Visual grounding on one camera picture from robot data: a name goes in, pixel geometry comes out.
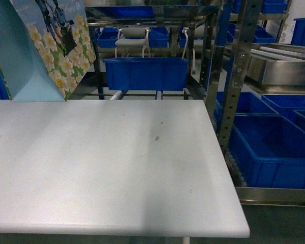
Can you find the blue bin lower right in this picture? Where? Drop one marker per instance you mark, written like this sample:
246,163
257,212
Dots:
269,151

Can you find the steel rack upright post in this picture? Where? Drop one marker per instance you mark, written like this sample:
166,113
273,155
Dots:
240,56

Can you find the blue bin on rollers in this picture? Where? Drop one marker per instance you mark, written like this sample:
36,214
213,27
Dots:
146,73

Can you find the flower gift bag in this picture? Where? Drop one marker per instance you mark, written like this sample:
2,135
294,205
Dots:
45,49

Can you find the grey office chair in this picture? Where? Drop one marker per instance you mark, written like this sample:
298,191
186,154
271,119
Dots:
133,37

